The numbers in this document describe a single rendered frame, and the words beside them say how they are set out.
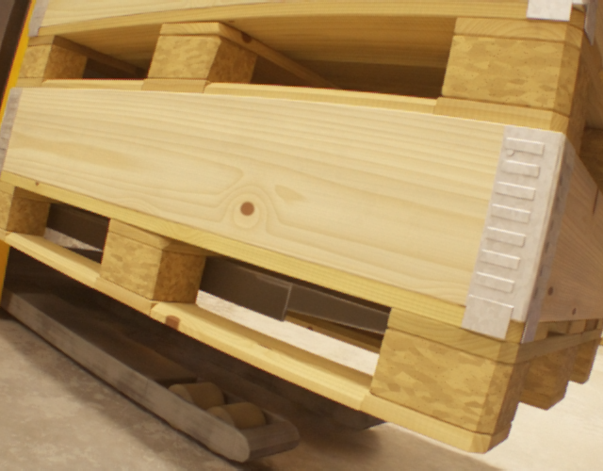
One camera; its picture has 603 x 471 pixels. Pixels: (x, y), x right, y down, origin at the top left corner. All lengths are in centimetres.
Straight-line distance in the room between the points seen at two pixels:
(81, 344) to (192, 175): 57
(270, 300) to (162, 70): 41
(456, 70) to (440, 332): 29
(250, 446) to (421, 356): 42
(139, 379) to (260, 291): 35
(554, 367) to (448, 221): 38
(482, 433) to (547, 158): 29
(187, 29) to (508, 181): 58
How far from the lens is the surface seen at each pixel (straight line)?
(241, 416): 104
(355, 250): 68
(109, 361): 122
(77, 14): 130
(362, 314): 80
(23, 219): 136
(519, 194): 61
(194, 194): 86
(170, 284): 92
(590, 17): 70
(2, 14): 171
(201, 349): 157
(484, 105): 66
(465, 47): 69
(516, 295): 60
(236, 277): 94
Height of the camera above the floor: 42
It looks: 2 degrees down
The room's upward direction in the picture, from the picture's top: 14 degrees clockwise
